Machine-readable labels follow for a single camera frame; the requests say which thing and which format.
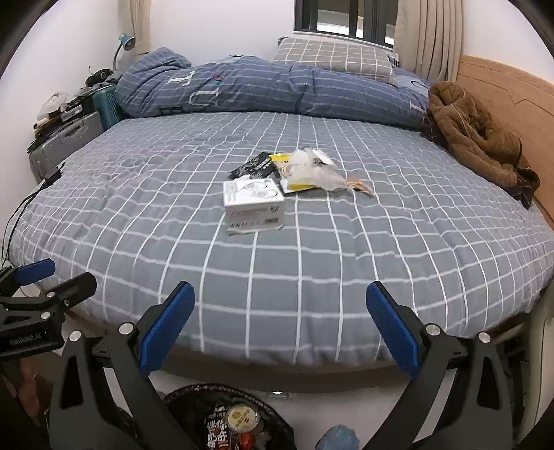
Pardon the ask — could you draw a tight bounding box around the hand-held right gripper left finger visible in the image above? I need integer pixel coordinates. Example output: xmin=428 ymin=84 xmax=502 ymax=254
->
xmin=50 ymin=280 xmax=195 ymax=450

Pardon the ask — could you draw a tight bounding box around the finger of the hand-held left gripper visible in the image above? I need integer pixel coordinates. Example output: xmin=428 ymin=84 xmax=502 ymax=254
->
xmin=42 ymin=272 xmax=98 ymax=313
xmin=0 ymin=259 xmax=56 ymax=299

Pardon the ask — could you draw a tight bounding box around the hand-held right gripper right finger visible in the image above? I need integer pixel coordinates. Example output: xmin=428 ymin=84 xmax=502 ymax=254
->
xmin=363 ymin=280 xmax=516 ymax=450

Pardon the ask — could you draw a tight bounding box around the black lined waste bin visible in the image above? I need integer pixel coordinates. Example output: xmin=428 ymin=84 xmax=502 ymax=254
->
xmin=162 ymin=384 xmax=299 ymax=450

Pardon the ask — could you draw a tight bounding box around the dark instant noodle cup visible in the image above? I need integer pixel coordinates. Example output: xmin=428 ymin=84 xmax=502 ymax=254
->
xmin=203 ymin=402 xmax=265 ymax=450

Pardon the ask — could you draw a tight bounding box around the white cardboard box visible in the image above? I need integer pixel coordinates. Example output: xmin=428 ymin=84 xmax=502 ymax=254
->
xmin=223 ymin=177 xmax=286 ymax=236

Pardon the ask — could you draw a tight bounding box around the yellow and black packet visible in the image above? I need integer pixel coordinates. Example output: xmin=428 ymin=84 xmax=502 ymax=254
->
xmin=268 ymin=151 xmax=325 ymax=195

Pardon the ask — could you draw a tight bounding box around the clear plastic bag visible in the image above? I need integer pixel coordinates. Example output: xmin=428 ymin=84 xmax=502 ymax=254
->
xmin=286 ymin=147 xmax=349 ymax=191

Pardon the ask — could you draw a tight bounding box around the black printed packet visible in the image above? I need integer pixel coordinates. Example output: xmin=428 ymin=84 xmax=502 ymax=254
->
xmin=229 ymin=151 xmax=282 ymax=182

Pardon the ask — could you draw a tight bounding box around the grey checked bed sheet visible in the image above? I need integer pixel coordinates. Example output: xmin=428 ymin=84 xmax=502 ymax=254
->
xmin=9 ymin=110 xmax=554 ymax=366

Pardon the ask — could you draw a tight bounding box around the fluffy blue slipper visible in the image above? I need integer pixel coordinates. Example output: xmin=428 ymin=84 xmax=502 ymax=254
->
xmin=316 ymin=425 xmax=362 ymax=450

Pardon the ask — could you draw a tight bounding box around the grey suitcase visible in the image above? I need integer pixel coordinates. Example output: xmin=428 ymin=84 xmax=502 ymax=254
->
xmin=28 ymin=110 xmax=105 ymax=180

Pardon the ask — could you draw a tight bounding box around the beige twine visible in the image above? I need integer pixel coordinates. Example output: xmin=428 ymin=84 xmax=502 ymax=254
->
xmin=344 ymin=177 xmax=377 ymax=197

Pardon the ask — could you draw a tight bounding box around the white plastic bag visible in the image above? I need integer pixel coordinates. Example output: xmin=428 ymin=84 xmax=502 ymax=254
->
xmin=37 ymin=91 xmax=70 ymax=122

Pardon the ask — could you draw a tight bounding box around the teal suitcase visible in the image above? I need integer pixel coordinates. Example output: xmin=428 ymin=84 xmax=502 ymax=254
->
xmin=93 ymin=82 xmax=126 ymax=133

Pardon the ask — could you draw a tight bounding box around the black bag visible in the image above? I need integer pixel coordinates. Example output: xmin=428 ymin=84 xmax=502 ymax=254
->
xmin=84 ymin=67 xmax=124 ymax=87

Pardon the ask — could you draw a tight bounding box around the brown quilted jacket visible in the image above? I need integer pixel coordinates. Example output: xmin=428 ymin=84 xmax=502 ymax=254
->
xmin=422 ymin=81 xmax=542 ymax=210

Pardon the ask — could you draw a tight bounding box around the blue desk lamp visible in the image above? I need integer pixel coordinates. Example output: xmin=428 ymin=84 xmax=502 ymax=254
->
xmin=111 ymin=34 xmax=136 ymax=72

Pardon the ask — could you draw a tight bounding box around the blue striped blanket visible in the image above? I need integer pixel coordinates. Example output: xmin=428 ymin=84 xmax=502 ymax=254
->
xmin=115 ymin=47 xmax=434 ymax=131

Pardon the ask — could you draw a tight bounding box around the beige curtain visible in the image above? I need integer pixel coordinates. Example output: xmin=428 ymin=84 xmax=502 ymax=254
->
xmin=130 ymin=0 xmax=152 ymax=57
xmin=394 ymin=0 xmax=466 ymax=83

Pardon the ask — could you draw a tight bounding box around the wooden headboard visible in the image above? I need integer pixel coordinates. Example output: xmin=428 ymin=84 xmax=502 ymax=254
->
xmin=450 ymin=54 xmax=554 ymax=230

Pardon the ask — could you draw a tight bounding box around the grey checked pillow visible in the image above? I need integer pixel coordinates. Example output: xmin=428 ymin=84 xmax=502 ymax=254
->
xmin=272 ymin=37 xmax=401 ymax=85

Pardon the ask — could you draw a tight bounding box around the dark framed window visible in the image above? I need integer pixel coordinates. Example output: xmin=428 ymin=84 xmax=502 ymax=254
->
xmin=293 ymin=0 xmax=400 ymax=50

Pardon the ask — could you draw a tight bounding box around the black cable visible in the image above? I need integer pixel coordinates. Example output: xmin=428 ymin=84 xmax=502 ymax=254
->
xmin=0 ymin=171 xmax=65 ymax=269

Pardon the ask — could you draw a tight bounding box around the wooden bed frame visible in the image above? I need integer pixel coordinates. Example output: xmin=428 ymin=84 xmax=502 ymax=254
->
xmin=65 ymin=303 xmax=542 ymax=394

